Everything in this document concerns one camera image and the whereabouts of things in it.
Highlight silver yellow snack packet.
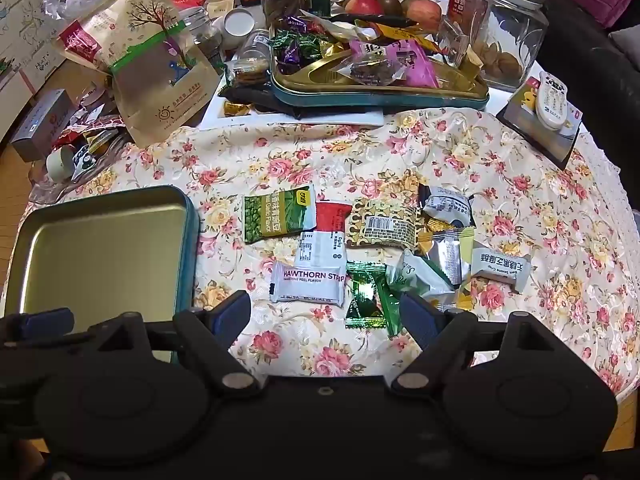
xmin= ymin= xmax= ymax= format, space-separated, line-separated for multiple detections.
xmin=417 ymin=226 xmax=476 ymax=291

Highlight small cream box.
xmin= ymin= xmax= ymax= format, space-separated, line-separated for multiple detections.
xmin=206 ymin=0 xmax=241 ymax=18

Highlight red snack packet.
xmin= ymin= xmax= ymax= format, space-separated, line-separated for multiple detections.
xmin=316 ymin=200 xmax=353 ymax=233

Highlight brown paper bag tree print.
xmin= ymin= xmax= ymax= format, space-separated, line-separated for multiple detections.
xmin=50 ymin=0 xmax=221 ymax=148

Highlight white paper board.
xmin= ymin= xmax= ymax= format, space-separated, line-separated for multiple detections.
xmin=200 ymin=80 xmax=386 ymax=128

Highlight clear glass jar with walnuts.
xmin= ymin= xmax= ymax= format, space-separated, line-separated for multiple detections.
xmin=470 ymin=0 xmax=548 ymax=93

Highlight black white snack packet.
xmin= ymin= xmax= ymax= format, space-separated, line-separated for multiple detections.
xmin=419 ymin=185 xmax=475 ymax=228

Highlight white round jar lid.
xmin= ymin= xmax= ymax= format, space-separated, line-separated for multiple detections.
xmin=222 ymin=10 xmax=256 ymax=51

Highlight pile of coloured wrappers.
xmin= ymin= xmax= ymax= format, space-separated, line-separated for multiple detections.
xmin=55 ymin=85 xmax=126 ymax=181

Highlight red yellow apple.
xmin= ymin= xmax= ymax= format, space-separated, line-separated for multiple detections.
xmin=401 ymin=0 xmax=443 ymax=33

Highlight white purple-lettered snack packet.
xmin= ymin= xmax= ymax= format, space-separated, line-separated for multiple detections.
xmin=270 ymin=259 xmax=347 ymax=308

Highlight pink snack packet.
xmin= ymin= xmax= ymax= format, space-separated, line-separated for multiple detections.
xmin=348 ymin=39 xmax=441 ymax=90

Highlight plastic jar of nuts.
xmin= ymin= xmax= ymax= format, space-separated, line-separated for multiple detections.
xmin=257 ymin=0 xmax=307 ymax=31

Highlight grey cardboard box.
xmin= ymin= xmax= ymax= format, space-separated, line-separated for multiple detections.
xmin=10 ymin=89 xmax=76 ymax=163

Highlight white remote control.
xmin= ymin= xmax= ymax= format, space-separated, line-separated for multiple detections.
xmin=534 ymin=72 xmax=578 ymax=131

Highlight white black-lettered snack packet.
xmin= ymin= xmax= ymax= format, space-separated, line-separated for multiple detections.
xmin=471 ymin=246 xmax=532 ymax=295

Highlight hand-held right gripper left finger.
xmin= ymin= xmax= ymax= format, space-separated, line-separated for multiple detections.
xmin=87 ymin=290 xmax=261 ymax=396

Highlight clear square plastic cup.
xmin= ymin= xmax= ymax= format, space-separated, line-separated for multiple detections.
xmin=437 ymin=17 xmax=476 ymax=68

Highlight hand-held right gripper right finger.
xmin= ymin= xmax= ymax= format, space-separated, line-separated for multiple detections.
xmin=390 ymin=291 xmax=568 ymax=396

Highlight green pea snack packet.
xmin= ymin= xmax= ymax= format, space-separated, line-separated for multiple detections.
xmin=243 ymin=185 xmax=317 ymax=244

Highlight pile of foil-wrapped candies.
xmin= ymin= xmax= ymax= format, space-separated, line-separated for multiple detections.
xmin=272 ymin=27 xmax=351 ymax=76

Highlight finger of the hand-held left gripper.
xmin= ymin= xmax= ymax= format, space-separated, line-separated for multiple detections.
xmin=0 ymin=307 xmax=95 ymax=348

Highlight black sofa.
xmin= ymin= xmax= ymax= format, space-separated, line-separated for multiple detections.
xmin=530 ymin=0 xmax=640 ymax=161

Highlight clear packet dark dried fruit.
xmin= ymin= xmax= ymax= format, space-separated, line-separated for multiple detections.
xmin=347 ymin=57 xmax=406 ymax=86

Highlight grey cushion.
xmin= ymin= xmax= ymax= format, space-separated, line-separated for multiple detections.
xmin=607 ymin=25 xmax=640 ymax=66

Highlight white drawing board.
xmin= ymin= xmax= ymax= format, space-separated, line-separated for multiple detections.
xmin=0 ymin=0 xmax=66 ymax=91

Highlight white paper cup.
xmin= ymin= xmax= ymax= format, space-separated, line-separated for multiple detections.
xmin=46 ymin=146 xmax=76 ymax=181

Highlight small glass jar dark contents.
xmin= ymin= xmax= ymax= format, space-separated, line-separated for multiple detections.
xmin=182 ymin=7 xmax=223 ymax=61

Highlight yellow long snack packet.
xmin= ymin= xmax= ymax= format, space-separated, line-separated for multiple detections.
xmin=355 ymin=17 xmax=441 ymax=53

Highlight green white snack packet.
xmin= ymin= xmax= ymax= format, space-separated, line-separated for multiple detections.
xmin=375 ymin=250 xmax=457 ymax=338

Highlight white grey snack packet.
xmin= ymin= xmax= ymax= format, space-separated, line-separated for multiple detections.
xmin=297 ymin=230 xmax=346 ymax=268

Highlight floral tablecloth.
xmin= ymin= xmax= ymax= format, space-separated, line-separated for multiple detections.
xmin=20 ymin=110 xmax=640 ymax=406

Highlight gold patterned snack packet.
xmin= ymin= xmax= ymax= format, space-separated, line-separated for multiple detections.
xmin=346 ymin=199 xmax=423 ymax=250

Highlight green foil candy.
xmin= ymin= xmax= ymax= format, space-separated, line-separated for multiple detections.
xmin=345 ymin=261 xmax=388 ymax=328

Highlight teal gold tin tray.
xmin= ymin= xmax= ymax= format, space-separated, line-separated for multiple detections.
xmin=267 ymin=35 xmax=491 ymax=113

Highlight clear biscuit packet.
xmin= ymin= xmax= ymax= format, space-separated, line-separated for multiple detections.
xmin=225 ymin=57 xmax=271 ymax=86

